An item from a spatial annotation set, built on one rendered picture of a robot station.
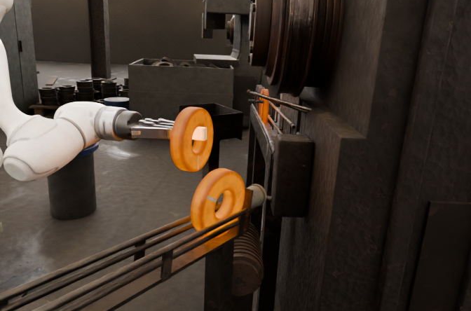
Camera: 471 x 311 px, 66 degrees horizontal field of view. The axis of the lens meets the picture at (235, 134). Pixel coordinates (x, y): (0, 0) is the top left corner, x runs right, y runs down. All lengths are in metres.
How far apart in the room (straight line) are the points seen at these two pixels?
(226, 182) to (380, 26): 0.46
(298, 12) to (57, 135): 0.68
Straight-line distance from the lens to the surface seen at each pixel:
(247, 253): 1.00
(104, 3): 8.07
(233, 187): 0.84
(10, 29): 4.66
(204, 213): 0.79
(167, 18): 11.41
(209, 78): 3.64
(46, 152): 0.93
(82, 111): 1.02
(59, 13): 12.32
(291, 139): 1.03
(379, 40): 0.83
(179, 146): 0.82
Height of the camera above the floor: 1.08
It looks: 15 degrees down
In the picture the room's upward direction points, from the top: 3 degrees clockwise
